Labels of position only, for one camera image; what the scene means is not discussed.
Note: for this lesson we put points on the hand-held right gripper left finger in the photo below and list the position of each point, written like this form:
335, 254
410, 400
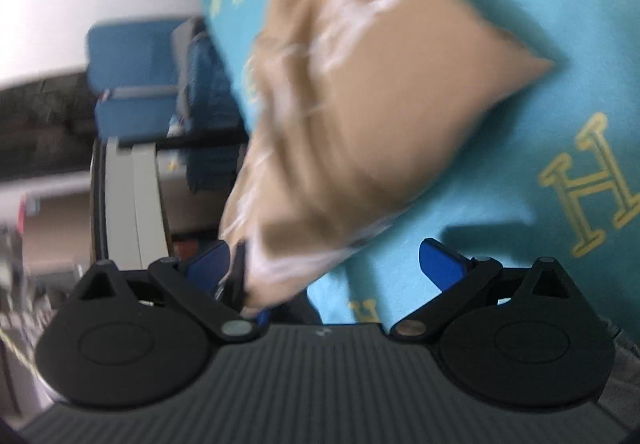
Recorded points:
207, 269

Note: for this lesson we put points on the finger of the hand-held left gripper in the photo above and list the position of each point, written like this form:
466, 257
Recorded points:
235, 274

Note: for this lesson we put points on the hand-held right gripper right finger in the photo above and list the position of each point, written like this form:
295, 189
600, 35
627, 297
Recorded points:
440, 265

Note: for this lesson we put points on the tan t-shirt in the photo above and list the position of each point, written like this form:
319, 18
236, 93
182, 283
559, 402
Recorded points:
375, 123

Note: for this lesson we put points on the white table with dark legs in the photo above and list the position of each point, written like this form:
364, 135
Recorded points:
130, 204

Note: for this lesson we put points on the tall-backed chair with blue cover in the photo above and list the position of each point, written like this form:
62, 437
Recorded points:
135, 63

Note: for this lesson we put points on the teal printed blanket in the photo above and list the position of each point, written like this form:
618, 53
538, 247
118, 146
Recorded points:
550, 73

